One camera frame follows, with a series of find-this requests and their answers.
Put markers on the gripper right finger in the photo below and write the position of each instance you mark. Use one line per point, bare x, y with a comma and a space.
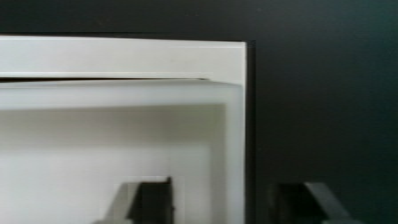
305, 204

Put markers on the white drawer cabinet box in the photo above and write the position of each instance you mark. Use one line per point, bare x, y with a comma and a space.
122, 114

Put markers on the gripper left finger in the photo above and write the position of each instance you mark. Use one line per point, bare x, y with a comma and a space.
143, 205

